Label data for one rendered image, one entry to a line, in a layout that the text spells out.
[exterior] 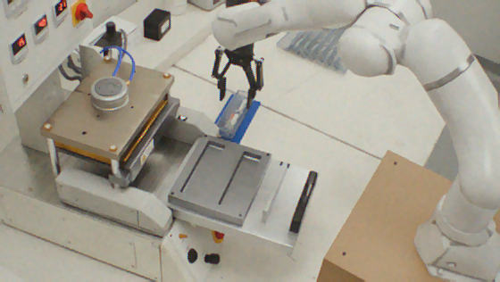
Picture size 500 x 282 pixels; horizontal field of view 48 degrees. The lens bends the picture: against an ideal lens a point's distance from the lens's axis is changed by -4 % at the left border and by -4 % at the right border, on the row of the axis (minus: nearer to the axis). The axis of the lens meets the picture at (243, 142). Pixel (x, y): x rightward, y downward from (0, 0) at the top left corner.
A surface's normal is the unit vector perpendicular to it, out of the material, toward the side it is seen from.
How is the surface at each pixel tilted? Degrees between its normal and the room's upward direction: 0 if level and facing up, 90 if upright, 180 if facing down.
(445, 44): 42
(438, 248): 84
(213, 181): 0
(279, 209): 0
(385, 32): 21
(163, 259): 90
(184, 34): 0
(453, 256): 91
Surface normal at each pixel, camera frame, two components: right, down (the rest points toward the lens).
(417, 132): 0.07, -0.71
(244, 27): -0.72, 0.40
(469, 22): -0.51, 0.57
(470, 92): 0.00, 0.11
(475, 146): -0.74, -0.13
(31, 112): -0.32, 0.64
